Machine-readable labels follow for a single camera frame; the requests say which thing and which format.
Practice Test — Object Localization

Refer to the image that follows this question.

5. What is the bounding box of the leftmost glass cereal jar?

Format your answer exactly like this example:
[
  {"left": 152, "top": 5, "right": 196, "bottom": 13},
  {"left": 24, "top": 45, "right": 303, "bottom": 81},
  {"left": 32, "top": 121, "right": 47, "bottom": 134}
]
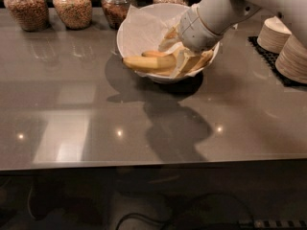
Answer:
[{"left": 4, "top": 0, "right": 49, "bottom": 32}]

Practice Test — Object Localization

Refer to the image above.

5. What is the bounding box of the paper bowl stack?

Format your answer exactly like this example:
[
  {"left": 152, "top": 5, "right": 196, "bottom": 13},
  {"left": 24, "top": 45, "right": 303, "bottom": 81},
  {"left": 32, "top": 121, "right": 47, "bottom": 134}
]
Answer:
[
  {"left": 257, "top": 16, "right": 292, "bottom": 54},
  {"left": 275, "top": 35, "right": 307, "bottom": 84}
]

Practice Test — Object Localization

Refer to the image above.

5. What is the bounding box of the black rubber mat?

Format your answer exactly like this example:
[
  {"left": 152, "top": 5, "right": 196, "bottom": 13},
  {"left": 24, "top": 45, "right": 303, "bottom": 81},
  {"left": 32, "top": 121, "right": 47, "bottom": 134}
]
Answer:
[{"left": 248, "top": 36, "right": 307, "bottom": 87}]

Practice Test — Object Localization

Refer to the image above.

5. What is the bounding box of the black cable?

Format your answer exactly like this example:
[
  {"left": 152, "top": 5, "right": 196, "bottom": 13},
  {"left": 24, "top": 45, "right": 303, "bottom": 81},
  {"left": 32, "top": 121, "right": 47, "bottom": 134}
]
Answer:
[{"left": 114, "top": 192, "right": 253, "bottom": 230}]

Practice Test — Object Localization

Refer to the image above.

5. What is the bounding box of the small back banana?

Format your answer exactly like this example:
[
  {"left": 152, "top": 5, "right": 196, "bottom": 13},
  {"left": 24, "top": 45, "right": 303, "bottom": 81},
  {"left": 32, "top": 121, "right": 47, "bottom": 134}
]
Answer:
[{"left": 141, "top": 51, "right": 168, "bottom": 58}]

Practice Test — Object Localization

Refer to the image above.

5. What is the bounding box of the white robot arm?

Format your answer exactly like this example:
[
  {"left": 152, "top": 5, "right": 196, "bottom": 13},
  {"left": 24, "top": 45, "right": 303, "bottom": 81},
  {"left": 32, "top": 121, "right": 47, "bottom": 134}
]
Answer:
[{"left": 159, "top": 0, "right": 307, "bottom": 53}]

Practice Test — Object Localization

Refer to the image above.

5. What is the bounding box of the far paper bowl stack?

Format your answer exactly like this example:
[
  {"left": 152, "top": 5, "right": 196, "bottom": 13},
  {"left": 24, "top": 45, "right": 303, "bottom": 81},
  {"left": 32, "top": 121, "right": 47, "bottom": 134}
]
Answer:
[{"left": 257, "top": 16, "right": 292, "bottom": 54}]

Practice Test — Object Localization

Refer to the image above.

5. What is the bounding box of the near paper bowl stack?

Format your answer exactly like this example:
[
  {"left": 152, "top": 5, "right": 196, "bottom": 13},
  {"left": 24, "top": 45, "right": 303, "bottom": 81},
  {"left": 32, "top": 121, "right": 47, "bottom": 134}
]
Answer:
[{"left": 275, "top": 35, "right": 307, "bottom": 84}]

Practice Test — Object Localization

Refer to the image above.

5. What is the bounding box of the white paper liner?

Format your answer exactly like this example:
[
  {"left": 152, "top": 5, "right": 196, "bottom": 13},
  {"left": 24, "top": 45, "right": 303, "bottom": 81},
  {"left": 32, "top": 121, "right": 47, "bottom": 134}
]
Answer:
[{"left": 117, "top": 3, "right": 188, "bottom": 58}]

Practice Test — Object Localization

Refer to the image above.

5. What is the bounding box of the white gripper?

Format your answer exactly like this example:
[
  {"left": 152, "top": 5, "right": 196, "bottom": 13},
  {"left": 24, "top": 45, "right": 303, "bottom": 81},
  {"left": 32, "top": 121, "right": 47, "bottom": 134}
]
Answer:
[{"left": 158, "top": 5, "right": 223, "bottom": 79}]

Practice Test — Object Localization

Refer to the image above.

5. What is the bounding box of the black power strip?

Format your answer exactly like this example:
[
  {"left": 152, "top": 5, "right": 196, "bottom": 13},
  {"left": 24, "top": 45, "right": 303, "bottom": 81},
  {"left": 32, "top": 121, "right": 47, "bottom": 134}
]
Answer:
[{"left": 238, "top": 219, "right": 307, "bottom": 230}]

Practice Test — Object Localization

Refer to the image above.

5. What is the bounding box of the yellow banana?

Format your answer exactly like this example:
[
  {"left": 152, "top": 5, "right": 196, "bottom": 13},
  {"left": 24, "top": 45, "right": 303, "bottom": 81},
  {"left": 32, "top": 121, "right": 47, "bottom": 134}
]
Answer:
[
  {"left": 123, "top": 55, "right": 176, "bottom": 72},
  {"left": 179, "top": 50, "right": 213, "bottom": 77}
]

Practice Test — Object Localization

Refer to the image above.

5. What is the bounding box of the white bowl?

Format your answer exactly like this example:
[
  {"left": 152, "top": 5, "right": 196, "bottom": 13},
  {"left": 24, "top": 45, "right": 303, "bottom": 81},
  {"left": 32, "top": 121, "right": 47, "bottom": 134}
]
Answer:
[{"left": 115, "top": 2, "right": 221, "bottom": 84}]

